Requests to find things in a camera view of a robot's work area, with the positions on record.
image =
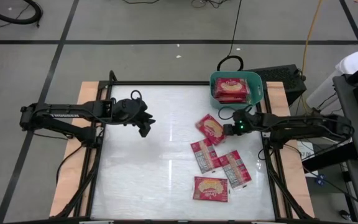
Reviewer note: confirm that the black metal table frame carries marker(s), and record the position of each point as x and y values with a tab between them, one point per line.
166	83

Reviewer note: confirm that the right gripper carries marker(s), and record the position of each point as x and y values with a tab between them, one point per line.
244	123

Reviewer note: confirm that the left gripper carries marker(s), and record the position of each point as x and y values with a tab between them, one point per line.
127	112

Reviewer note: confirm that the white paper sheet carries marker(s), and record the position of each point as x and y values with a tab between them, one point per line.
305	154

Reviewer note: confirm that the white bin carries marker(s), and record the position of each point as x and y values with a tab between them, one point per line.
356	62

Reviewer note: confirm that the light brown wooden board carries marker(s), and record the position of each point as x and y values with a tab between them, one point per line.
70	193

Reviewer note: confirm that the black desk leg bar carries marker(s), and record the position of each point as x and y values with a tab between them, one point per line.
331	158

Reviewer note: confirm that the small blue item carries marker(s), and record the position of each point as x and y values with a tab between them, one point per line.
320	180

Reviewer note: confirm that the black mouse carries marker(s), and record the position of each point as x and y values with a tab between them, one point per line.
344	214

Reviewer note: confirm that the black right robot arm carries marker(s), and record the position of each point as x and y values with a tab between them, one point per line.
306	122

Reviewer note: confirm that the teal plastic basket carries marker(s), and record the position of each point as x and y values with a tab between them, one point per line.
256	84

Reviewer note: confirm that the black vented equipment box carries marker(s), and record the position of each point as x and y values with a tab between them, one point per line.
281	77

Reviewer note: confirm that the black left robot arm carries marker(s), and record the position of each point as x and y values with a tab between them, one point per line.
64	112

